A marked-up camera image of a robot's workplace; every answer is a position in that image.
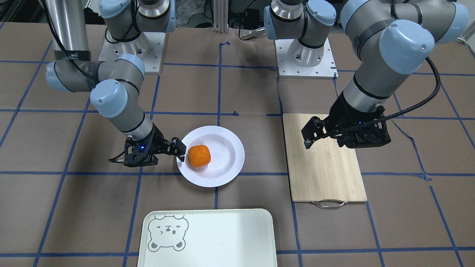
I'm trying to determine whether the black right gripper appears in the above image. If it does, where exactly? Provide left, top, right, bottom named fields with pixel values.
left=109, top=125, right=187, bottom=167

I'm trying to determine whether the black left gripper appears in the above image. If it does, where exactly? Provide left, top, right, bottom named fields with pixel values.
left=301, top=93, right=391, bottom=150

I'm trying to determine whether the orange mandarin fruit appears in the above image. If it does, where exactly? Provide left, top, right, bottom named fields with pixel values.
left=188, top=144, right=212, bottom=168

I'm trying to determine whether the white round plate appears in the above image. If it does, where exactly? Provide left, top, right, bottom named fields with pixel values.
left=177, top=126, right=245, bottom=187

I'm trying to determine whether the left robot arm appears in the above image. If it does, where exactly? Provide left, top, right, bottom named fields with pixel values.
left=301, top=0, right=469, bottom=149

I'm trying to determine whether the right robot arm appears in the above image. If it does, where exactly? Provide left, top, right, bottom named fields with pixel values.
left=40, top=0, right=186, bottom=167

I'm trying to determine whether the cream tray with bear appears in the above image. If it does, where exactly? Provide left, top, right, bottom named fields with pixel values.
left=138, top=208, right=278, bottom=267

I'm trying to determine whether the bamboo cutting board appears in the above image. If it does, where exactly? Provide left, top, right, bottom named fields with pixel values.
left=283, top=113, right=367, bottom=208

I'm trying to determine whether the black corrugated cable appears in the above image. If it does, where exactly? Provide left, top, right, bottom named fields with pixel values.
left=332, top=56, right=441, bottom=138

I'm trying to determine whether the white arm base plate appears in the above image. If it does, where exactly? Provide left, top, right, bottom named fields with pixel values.
left=275, top=39, right=339, bottom=79
left=98, top=32, right=167, bottom=74

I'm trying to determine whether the aluminium frame post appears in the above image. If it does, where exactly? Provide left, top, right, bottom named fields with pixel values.
left=212, top=0, right=229, bottom=35

